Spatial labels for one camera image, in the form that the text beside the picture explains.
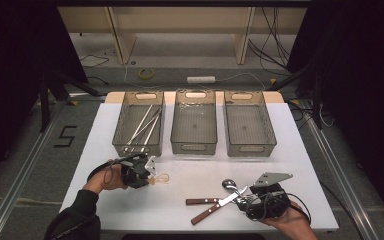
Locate wooden-handled fork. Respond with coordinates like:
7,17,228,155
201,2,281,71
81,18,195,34
185,196,253,206

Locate white power cable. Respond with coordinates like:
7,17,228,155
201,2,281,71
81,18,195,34
123,63,268,93

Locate white power strip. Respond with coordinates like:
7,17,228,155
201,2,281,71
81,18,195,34
186,75,217,84

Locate smoky transparent plastic bin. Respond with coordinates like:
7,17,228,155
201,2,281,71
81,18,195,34
111,90,166,158
223,90,278,158
170,89,219,156

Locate light wooden shelf unit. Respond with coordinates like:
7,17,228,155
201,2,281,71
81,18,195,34
55,6,308,66

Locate right hand-held gripper cable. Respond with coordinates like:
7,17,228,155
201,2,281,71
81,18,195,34
246,191,313,225

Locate hand-held gripper cable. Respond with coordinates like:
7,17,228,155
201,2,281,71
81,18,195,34
86,152,141,184
246,191,313,225

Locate thin black floor cable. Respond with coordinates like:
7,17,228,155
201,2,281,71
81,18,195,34
78,54,110,68

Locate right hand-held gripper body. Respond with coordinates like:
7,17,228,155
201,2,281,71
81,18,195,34
246,172,294,221

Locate metal chopsticks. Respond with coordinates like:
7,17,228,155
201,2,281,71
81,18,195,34
125,104,154,149

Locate bundle of black cables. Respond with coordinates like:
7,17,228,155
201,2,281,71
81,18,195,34
248,6,291,73

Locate black metal stand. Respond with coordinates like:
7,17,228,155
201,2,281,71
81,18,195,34
266,63,324,129
38,69,101,133

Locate wooden-handled knife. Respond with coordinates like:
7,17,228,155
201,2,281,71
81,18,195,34
190,185,249,226

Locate thick black floor cable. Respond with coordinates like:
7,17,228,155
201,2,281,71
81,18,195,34
319,181,364,240

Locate metal floor rail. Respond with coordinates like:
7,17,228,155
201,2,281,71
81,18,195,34
299,99,381,240
0,99,68,240

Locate metal spoon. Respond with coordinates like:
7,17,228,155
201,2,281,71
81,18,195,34
222,178,248,201

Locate thick white chopstick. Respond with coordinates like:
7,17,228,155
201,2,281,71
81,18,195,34
141,113,163,153

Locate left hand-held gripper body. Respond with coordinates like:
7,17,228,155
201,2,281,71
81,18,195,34
119,153,157,189

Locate person's right hand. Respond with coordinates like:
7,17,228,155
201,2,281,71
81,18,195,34
262,203,313,235

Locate left hand-held gripper cable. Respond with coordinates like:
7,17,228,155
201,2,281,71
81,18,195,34
86,152,141,184

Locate thin metal chopstick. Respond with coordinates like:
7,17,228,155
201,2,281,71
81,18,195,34
123,111,163,152
131,107,163,153

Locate black curtain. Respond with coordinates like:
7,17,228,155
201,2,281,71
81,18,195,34
289,0,384,228
0,0,88,191

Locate clear amber plastic spoon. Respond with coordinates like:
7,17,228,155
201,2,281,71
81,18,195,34
146,172,170,186

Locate person's left hand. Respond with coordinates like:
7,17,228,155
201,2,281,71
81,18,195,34
82,163,130,195

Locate yellow tape roll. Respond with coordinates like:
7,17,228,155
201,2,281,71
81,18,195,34
137,67,155,80

